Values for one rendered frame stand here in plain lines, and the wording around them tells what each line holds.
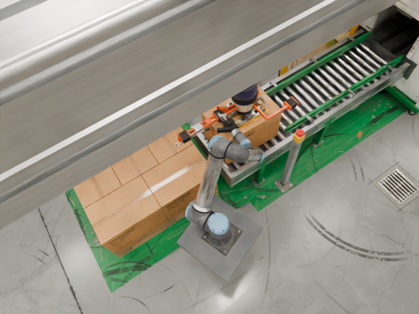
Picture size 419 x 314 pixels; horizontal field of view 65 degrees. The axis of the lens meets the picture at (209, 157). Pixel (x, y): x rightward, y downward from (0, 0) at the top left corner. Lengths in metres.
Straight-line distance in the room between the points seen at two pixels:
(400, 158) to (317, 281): 1.68
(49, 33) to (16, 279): 3.84
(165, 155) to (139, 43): 3.05
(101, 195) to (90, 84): 3.03
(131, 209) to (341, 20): 2.86
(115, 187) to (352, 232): 2.37
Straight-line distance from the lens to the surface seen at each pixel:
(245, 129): 2.84
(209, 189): 2.31
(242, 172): 3.03
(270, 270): 3.38
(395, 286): 3.66
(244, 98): 2.65
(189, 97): 0.26
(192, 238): 2.67
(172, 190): 3.06
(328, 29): 0.33
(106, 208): 3.16
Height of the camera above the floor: 3.32
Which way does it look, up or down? 61 degrees down
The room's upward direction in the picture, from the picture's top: 8 degrees counter-clockwise
